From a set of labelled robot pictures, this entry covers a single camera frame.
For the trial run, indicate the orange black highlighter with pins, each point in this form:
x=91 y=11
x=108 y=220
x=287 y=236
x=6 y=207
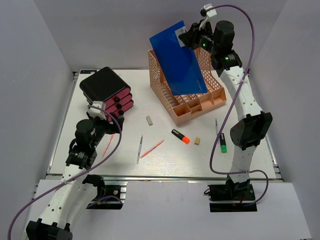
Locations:
x=180 y=136

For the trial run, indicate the white rectangular eraser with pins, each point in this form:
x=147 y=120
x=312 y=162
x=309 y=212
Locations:
x=149 y=120

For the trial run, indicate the clear grey pen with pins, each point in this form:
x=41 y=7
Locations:
x=139 y=149

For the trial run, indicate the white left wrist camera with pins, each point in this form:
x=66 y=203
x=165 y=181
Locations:
x=97 y=110

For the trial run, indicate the black pink drawer unit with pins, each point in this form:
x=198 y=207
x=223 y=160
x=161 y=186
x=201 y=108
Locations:
x=108 y=87

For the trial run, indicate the green black highlighter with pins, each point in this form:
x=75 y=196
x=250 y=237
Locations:
x=223 y=145

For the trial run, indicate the orange clear pen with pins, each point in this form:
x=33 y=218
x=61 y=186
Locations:
x=151 y=149

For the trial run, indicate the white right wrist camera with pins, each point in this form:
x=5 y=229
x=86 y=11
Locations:
x=207 y=12

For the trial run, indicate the blue plastic folder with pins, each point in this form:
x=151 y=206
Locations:
x=178 y=63

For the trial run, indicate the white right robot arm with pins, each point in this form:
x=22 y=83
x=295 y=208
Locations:
x=253 y=123

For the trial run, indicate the small tan eraser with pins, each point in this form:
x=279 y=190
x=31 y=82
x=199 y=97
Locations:
x=197 y=141

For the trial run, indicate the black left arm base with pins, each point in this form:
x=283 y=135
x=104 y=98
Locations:
x=109 y=196

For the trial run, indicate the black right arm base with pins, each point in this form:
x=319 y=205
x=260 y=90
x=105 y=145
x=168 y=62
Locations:
x=231 y=197

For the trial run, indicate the blue clear pen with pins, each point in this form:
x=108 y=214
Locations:
x=216 y=127

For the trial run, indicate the pink clear pen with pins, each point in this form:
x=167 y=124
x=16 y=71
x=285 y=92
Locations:
x=107 y=146

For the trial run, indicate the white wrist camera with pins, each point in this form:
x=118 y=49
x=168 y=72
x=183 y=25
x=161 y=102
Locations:
x=97 y=110
x=207 y=12

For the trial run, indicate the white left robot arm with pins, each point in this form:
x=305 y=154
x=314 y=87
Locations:
x=79 y=187

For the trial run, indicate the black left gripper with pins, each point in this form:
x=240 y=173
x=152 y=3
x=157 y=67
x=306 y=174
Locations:
x=112 y=128

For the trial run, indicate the peach plastic file organizer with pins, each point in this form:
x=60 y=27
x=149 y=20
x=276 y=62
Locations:
x=184 y=108

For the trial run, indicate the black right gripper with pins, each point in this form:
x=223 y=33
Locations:
x=190 y=37

